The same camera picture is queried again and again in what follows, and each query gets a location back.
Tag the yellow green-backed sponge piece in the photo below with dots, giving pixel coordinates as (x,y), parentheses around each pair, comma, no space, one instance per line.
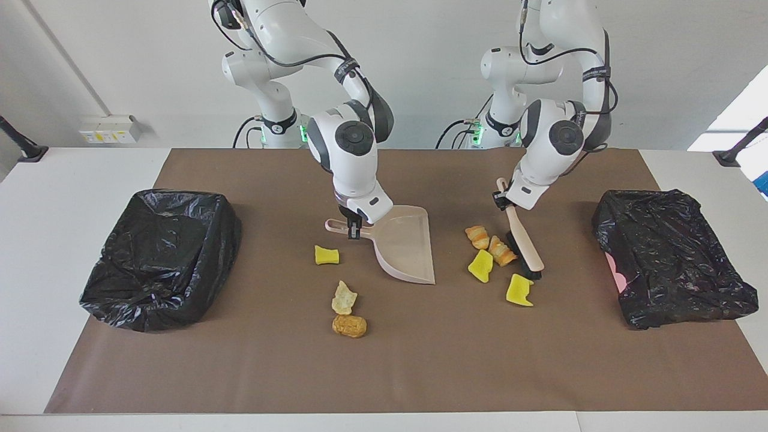
(481,266)

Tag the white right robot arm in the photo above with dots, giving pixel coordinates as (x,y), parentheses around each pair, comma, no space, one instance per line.
(354,144)

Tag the blue object at table edge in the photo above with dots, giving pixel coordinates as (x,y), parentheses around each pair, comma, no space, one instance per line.
(763,185)

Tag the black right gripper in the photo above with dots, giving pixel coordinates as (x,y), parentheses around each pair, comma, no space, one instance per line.
(349,217)

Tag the pale pink plastic dustpan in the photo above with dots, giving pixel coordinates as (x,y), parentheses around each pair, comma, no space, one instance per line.
(408,246)

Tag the brown table mat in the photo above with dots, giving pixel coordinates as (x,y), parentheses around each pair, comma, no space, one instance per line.
(300,372)

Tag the toy croissant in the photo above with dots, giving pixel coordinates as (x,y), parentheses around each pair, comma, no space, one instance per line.
(478,237)
(502,252)

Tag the beige hand brush black bristles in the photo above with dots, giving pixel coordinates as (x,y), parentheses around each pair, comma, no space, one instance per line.
(528,246)

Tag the black bagged pink trash bin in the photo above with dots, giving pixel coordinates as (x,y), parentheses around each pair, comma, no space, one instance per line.
(672,258)

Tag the brown bread roll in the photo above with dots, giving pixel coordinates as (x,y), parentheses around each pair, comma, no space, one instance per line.
(349,326)

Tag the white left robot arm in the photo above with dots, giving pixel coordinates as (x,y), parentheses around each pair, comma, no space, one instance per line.
(564,138)

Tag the black camera stand foot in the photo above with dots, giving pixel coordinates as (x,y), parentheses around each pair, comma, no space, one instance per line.
(735,155)
(24,147)

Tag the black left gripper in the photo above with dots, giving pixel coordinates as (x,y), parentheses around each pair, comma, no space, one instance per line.
(509,198)

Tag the white wall socket box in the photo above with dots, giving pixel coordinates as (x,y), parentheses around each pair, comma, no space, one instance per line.
(111,128)

